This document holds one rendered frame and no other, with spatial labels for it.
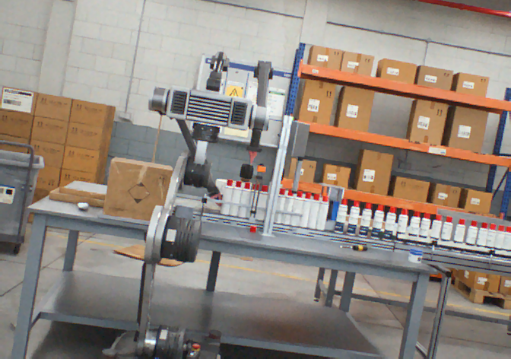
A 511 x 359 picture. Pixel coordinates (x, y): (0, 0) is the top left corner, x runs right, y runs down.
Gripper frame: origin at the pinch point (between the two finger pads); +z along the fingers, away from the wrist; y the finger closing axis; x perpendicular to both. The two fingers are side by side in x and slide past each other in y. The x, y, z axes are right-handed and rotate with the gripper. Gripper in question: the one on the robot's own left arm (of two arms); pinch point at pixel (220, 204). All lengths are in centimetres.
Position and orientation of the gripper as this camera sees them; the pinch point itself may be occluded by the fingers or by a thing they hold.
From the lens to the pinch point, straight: 351.6
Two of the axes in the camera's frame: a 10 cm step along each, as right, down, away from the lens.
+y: -1.2, -0.8, 9.9
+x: -9.0, 4.4, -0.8
